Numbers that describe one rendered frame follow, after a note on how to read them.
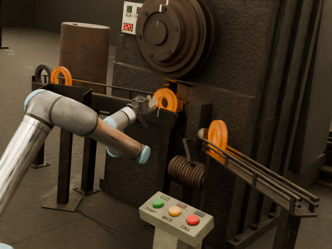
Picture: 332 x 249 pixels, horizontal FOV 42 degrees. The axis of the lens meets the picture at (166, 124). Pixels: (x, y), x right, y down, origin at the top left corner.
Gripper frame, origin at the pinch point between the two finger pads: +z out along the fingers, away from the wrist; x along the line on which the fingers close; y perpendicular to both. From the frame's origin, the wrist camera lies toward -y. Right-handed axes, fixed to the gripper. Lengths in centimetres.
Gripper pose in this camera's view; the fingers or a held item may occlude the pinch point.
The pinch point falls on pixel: (156, 102)
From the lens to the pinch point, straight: 232.7
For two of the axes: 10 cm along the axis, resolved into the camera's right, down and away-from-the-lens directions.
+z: 6.4, -4.3, 6.4
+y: -0.8, -8.6, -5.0
